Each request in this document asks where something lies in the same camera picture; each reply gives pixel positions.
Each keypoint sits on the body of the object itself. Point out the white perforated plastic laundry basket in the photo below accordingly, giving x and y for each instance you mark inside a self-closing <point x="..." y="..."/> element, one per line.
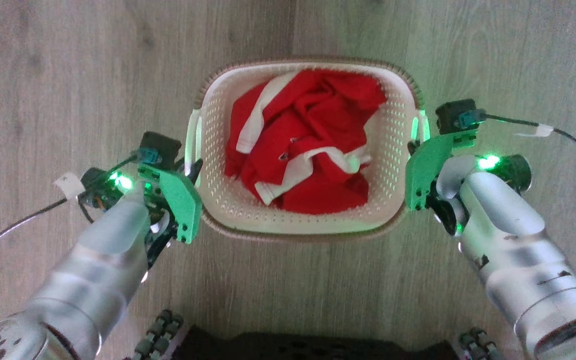
<point x="388" y="150"/>

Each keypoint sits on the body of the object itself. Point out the dark left wrist camera box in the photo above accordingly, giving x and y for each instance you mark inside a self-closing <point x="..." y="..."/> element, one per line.
<point x="160" y="149"/>

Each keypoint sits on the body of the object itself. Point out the grey roller base wheel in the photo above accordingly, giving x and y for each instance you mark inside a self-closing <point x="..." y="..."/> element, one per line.
<point x="478" y="345"/>
<point x="160" y="335"/>

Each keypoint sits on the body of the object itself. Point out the dark robot base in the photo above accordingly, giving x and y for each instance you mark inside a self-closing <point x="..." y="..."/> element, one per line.
<point x="313" y="345"/>

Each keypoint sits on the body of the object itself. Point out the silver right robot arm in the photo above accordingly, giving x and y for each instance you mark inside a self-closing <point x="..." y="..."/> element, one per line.
<point x="523" y="245"/>

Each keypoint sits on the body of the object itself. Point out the red garment with white stripes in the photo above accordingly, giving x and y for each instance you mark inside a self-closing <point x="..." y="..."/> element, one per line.
<point x="318" y="125"/>

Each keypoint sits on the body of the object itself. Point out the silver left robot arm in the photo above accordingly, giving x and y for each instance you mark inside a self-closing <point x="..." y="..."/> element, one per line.
<point x="93" y="280"/>

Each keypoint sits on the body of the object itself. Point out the dark wrist camera box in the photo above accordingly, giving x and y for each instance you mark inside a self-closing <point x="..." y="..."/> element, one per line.
<point x="455" y="116"/>
<point x="160" y="149"/>

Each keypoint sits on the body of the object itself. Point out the dark right wrist camera box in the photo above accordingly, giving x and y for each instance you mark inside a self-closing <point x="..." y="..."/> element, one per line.
<point x="455" y="116"/>

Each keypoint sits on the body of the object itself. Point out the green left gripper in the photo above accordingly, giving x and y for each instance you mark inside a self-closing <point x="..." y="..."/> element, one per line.
<point x="180" y="200"/>

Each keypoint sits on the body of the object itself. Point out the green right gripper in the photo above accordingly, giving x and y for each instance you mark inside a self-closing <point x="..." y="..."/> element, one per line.
<point x="423" y="170"/>

